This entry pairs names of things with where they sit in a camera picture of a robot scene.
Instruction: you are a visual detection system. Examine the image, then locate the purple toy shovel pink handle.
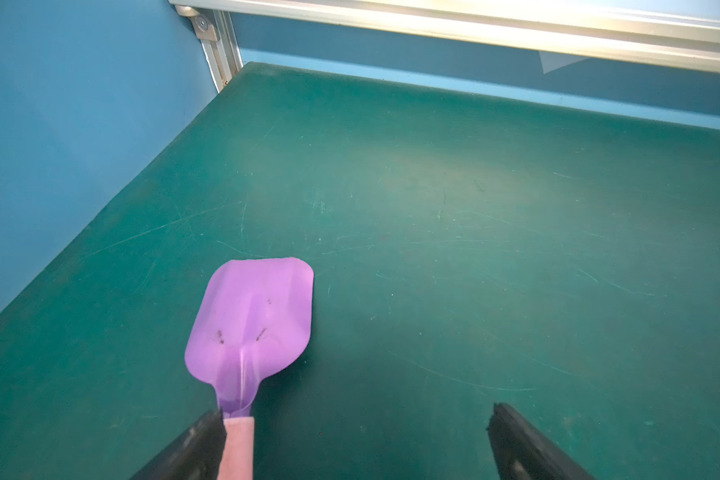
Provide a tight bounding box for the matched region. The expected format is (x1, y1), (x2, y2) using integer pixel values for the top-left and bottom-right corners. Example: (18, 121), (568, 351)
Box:
(184, 257), (315, 480)

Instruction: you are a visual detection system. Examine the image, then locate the aluminium left corner post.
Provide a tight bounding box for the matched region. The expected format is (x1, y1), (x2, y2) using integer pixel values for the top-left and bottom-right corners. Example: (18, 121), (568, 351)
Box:
(174, 4), (244, 92)

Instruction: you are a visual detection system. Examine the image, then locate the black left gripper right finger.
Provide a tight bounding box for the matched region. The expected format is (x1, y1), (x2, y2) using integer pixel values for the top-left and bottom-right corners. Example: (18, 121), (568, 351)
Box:
(487, 403), (594, 480)

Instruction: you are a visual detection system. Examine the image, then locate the aluminium back frame rail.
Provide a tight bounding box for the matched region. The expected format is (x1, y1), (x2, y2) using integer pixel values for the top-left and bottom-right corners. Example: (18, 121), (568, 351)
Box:
(185, 0), (720, 73)

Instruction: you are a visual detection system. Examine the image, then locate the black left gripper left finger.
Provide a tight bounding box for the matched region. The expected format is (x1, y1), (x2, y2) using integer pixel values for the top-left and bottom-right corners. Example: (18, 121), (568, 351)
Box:
(131, 409), (226, 480)

